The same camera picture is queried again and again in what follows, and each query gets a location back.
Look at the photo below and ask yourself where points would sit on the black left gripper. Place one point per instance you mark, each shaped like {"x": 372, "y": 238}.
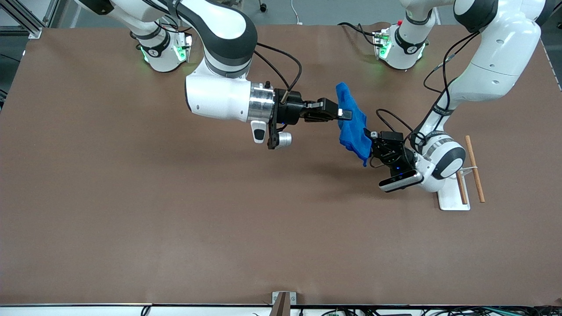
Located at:
{"x": 390, "y": 150}

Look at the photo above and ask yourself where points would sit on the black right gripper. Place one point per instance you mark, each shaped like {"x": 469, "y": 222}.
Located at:
{"x": 291, "y": 108}

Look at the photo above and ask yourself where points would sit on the blue cloth towel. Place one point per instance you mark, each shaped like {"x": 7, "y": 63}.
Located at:
{"x": 351, "y": 127}

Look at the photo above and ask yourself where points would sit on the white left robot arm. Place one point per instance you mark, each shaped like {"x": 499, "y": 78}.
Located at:
{"x": 496, "y": 52}

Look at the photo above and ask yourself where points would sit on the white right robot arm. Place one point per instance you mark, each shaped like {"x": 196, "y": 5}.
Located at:
{"x": 219, "y": 96}

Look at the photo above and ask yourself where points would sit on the white towel rack wooden bars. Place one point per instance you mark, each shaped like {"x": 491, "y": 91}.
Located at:
{"x": 474, "y": 162}

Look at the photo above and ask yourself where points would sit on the grey metal camera mount bracket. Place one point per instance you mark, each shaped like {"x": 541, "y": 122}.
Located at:
{"x": 283, "y": 303}

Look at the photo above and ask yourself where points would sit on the aluminium frame profile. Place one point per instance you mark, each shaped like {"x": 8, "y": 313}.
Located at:
{"x": 22, "y": 22}

